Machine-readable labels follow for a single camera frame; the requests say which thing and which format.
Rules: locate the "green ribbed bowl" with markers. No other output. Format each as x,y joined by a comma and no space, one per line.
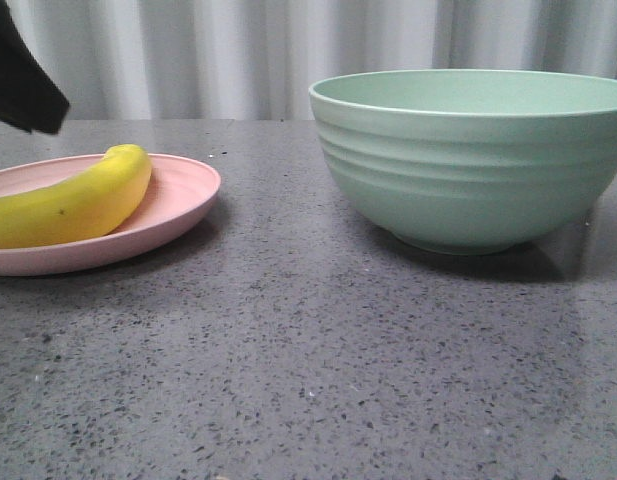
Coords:
467,161

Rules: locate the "pink plate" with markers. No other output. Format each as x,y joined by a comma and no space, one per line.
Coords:
180,194

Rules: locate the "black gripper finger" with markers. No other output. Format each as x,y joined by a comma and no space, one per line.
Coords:
29,99

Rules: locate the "yellow banana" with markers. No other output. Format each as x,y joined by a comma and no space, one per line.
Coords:
87,205

